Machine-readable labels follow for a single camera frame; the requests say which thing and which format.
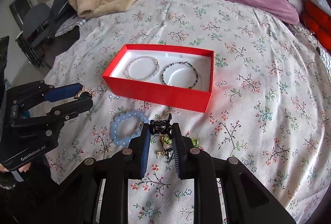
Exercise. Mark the gold ring green stone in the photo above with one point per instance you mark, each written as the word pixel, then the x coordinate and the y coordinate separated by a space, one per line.
pixel 83 93

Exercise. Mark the person left hand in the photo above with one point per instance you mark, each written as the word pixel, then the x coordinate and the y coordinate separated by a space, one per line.
pixel 21 169

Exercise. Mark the red knotted cushion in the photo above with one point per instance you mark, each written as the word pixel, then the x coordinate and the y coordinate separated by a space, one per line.
pixel 318 22

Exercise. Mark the gold flower earrings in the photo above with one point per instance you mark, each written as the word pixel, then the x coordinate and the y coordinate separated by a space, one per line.
pixel 166 153

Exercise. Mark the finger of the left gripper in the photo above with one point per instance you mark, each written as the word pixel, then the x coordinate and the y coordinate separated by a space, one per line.
pixel 58 115
pixel 63 92

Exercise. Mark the dark grey chair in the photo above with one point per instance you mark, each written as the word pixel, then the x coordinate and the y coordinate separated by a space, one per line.
pixel 39 27

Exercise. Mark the floral bed sheet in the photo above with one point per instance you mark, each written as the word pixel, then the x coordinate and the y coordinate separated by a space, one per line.
pixel 269 86

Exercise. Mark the red cardboard box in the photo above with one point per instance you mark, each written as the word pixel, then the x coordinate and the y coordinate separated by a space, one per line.
pixel 172 75

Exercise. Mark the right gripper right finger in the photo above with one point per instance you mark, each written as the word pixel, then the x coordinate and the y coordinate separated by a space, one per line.
pixel 225 191

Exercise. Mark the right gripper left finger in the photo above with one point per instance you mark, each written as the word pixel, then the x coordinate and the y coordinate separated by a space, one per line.
pixel 97 191

